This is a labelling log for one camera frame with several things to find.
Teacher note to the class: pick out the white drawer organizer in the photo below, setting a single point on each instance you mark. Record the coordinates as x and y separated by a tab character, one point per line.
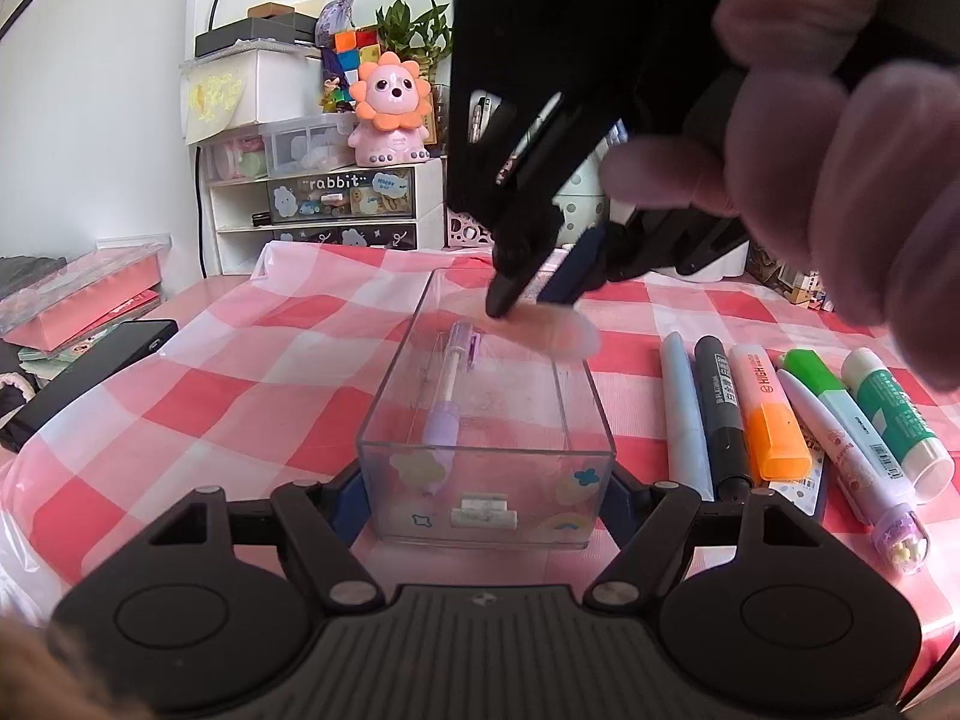
232	232

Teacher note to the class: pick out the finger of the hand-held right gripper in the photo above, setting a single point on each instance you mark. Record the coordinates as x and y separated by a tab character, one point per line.
514	270
574	274

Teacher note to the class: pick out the stack of notebooks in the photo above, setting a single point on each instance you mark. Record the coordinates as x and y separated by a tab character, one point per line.
75	349

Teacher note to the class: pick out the person's right hand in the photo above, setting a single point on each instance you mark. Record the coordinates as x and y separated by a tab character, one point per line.
840	187

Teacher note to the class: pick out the small brown box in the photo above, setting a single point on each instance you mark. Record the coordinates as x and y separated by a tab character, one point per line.
271	10

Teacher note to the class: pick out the green bamboo plant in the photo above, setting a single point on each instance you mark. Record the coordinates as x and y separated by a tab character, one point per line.
420	30

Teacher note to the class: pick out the dark grey pouch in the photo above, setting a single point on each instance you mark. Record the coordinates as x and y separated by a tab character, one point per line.
30	274

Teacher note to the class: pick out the clear plastic organizer box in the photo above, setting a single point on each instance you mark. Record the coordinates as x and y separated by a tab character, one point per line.
517	420

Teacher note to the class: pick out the black marker pen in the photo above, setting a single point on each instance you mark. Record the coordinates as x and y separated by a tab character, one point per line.
724	412

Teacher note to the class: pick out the clear container with round items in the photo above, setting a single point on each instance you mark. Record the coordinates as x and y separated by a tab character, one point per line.
232	157

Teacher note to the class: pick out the colourful puzzle cube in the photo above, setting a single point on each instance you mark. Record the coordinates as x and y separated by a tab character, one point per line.
356	45

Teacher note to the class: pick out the orange highlighter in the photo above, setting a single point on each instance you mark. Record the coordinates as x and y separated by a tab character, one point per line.
769	405

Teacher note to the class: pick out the black flat box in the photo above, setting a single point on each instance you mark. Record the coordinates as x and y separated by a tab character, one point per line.
255	34

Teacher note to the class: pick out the white storage box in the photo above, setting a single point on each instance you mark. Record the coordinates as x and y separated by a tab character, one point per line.
277	82

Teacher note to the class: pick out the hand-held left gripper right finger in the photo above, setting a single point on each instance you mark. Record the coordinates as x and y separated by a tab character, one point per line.
619	504

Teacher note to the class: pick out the pens in pink holder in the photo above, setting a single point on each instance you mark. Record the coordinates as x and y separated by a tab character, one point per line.
478	116

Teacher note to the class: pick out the pink checked tablecloth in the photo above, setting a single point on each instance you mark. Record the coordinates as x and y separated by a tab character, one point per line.
247	390

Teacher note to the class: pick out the green capped highlighter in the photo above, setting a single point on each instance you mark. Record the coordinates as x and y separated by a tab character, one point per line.
847	412

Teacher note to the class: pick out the light blue marker pen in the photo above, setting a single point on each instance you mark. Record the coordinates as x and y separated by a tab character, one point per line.
686	420

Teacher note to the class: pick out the small colourful figurine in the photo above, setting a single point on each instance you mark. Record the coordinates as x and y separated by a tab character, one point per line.
334	94

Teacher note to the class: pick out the pink flat box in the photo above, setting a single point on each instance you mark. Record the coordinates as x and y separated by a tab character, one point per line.
82	292

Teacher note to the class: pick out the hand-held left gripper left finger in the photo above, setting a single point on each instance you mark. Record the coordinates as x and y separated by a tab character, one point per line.
351	504

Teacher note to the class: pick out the green white glue stick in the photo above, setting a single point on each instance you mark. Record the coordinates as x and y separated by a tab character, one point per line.
896	412

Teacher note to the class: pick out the clear purple mechanical pencil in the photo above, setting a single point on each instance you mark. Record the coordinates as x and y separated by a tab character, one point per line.
448	382

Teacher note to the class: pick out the clear storage box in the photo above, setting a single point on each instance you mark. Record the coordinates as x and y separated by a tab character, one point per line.
307	142

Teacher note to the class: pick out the purple capsule-end pen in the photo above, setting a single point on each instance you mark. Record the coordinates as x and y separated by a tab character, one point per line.
847	465

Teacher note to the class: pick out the black phone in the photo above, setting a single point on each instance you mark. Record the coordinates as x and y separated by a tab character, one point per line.
90	375

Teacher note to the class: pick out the glass vase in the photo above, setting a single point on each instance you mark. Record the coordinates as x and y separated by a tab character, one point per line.
440	116

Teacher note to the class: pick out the pink lion toy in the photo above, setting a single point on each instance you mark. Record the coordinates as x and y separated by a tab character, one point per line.
390	112

